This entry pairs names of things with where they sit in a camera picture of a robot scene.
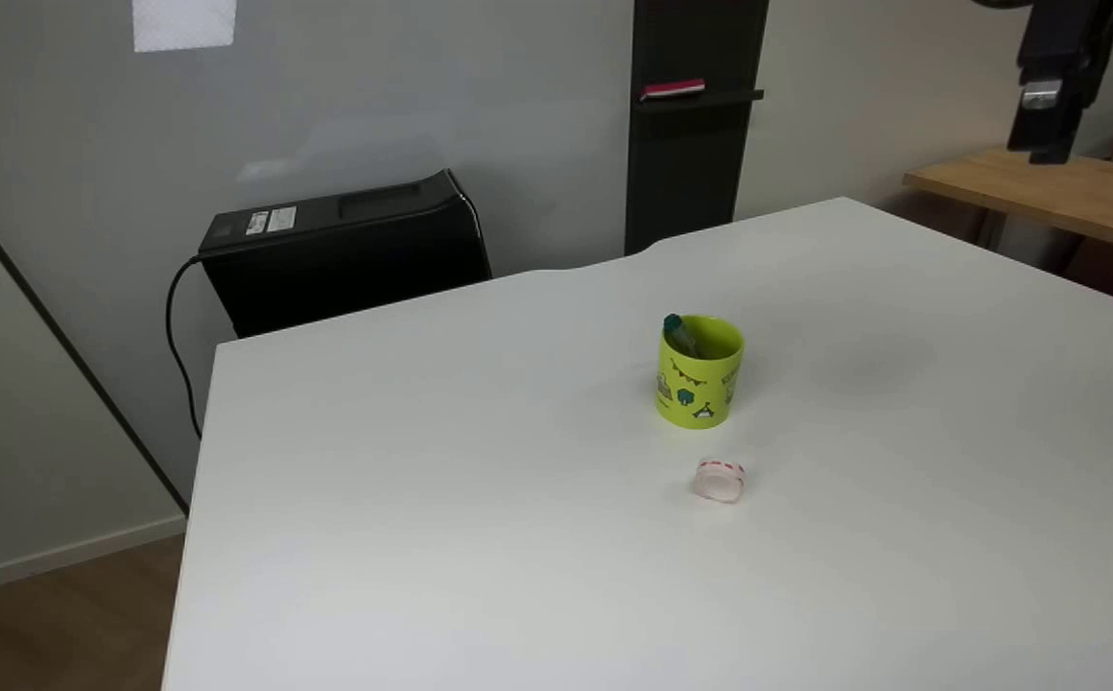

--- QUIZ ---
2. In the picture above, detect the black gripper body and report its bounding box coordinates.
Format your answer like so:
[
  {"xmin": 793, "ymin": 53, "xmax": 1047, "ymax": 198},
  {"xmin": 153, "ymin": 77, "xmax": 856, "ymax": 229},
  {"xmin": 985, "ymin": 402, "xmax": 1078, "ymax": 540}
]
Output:
[{"xmin": 1012, "ymin": 0, "xmax": 1113, "ymax": 129}]

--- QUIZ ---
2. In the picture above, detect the white paper sheet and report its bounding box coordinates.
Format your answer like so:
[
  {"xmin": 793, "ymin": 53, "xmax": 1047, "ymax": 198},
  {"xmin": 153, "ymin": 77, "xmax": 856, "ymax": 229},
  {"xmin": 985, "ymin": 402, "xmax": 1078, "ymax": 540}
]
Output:
[{"xmin": 130, "ymin": 0, "xmax": 241, "ymax": 58}]

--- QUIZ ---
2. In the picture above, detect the black printer box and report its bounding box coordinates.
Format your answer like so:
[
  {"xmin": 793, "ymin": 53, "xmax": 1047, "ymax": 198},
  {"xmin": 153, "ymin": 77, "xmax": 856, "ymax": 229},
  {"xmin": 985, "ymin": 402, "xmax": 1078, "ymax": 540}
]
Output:
[{"xmin": 194, "ymin": 168, "xmax": 493, "ymax": 343}]

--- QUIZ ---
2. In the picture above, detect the green capped marker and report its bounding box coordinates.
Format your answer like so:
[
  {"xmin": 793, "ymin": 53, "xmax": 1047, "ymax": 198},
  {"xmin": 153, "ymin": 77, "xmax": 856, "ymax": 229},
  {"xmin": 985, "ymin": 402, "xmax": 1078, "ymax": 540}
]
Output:
[{"xmin": 659, "ymin": 311, "xmax": 703, "ymax": 352}]

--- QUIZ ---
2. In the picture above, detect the pink eraser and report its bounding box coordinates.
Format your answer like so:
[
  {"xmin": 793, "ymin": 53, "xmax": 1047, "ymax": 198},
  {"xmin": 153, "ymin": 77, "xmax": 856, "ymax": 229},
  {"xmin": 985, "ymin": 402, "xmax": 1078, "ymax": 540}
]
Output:
[{"xmin": 637, "ymin": 77, "xmax": 710, "ymax": 104}]

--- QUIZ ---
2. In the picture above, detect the tall black cabinet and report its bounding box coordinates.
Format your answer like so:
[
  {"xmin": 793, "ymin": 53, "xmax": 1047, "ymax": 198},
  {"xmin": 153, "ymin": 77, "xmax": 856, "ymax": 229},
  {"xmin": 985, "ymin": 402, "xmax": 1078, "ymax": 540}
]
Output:
[{"xmin": 620, "ymin": 0, "xmax": 771, "ymax": 259}]

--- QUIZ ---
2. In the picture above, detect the wooden table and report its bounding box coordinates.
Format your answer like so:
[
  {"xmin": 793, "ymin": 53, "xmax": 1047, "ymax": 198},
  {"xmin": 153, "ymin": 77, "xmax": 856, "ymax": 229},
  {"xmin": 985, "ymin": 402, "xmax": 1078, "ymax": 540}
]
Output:
[{"xmin": 902, "ymin": 141, "xmax": 1113, "ymax": 262}]

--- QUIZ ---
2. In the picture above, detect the clear tape roll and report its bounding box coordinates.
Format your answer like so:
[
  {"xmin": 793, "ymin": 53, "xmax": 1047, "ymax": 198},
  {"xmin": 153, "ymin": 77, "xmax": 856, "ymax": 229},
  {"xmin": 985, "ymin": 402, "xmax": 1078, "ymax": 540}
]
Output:
[{"xmin": 688, "ymin": 458, "xmax": 754, "ymax": 508}]

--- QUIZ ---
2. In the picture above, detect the green printed ceramic mug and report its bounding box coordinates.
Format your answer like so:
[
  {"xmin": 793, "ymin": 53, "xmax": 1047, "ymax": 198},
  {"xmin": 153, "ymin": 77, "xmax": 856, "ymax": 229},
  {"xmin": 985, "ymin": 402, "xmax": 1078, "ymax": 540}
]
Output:
[{"xmin": 652, "ymin": 311, "xmax": 749, "ymax": 429}]

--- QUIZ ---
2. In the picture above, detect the black power cable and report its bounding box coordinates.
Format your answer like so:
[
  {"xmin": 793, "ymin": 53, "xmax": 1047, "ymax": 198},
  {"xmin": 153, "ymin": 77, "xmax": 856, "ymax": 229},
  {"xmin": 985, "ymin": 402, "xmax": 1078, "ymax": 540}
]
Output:
[{"xmin": 160, "ymin": 248, "xmax": 212, "ymax": 443}]

